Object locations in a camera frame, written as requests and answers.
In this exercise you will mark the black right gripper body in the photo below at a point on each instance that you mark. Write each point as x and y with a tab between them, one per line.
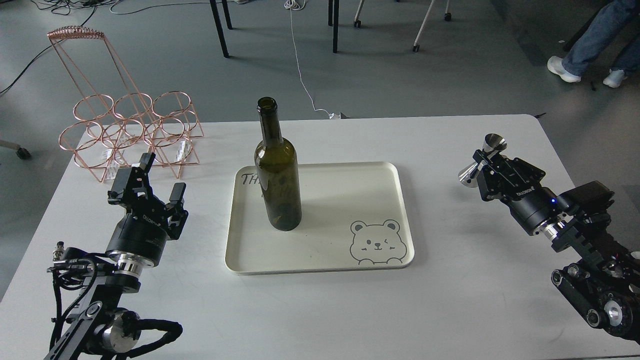
534	207

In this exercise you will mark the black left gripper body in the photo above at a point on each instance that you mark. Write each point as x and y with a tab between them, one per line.
148	222

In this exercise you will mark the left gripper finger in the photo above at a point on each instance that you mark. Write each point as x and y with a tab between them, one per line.
146	161
177	194

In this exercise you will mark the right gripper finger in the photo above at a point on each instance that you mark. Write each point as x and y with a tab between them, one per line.
511	172
484	178

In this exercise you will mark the steel double jigger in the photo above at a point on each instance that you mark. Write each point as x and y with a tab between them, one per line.
492	145

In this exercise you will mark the dark green wine bottle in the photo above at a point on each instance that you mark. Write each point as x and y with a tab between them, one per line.
276	164

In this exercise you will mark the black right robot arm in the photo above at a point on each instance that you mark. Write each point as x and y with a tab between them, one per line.
603	285

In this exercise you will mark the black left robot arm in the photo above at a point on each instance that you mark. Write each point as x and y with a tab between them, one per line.
88	285

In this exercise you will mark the chair caster left edge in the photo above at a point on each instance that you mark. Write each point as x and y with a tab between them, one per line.
21	152

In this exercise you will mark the cream bear serving tray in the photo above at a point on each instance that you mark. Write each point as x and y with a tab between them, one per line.
354	218

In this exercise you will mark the person in blue jeans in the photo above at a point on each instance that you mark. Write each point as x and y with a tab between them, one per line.
604	28

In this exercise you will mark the black table leg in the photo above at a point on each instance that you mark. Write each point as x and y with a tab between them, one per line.
218	22
333	12

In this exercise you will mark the white chair base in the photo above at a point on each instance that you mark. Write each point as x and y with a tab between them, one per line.
401	26

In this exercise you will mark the black table leg right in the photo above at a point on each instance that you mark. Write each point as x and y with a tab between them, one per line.
333	12

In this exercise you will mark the copper wire bottle rack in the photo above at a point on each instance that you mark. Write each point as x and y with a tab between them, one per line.
111	128

